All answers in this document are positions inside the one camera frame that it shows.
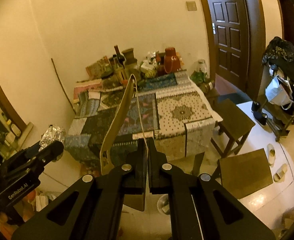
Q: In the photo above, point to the pink printed cardboard box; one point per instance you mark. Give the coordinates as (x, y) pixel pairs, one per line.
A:
(87, 85)

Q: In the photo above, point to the thin wall stick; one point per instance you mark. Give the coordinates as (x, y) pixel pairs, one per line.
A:
(62, 87)

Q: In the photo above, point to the aluminium foil ball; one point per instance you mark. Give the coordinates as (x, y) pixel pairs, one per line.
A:
(52, 136)

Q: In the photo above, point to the wooden stool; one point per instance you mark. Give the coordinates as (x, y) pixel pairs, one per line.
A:
(244, 174)
(235, 124)

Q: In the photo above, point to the brown clay vase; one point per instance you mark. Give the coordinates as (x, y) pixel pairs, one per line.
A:
(129, 56)

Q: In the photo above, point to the dark wine bottle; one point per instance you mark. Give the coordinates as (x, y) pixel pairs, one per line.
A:
(120, 56)

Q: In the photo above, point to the white hanging bag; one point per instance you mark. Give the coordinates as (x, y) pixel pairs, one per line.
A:
(279, 93)

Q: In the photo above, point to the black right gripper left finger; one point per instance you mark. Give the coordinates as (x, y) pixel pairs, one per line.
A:
(92, 209)

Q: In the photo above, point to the red thermos jug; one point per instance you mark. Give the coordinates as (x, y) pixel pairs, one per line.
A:
(171, 61)

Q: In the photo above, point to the white trash bin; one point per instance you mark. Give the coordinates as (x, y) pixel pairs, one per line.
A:
(163, 205)

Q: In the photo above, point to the glass jar with greens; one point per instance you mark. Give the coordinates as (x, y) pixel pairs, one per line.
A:
(200, 73)

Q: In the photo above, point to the wall light switch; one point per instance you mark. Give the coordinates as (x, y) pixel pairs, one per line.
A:
(191, 5)

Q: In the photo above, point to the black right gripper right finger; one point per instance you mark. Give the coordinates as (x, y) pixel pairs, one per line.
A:
(201, 209)

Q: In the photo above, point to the white slipper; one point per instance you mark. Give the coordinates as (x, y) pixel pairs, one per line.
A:
(271, 154)
(280, 173)

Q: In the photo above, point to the dark wooden door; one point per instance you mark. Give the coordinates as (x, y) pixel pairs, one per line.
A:
(236, 40)

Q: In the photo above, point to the patterned patchwork tablecloth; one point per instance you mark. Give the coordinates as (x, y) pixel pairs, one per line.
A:
(171, 109)

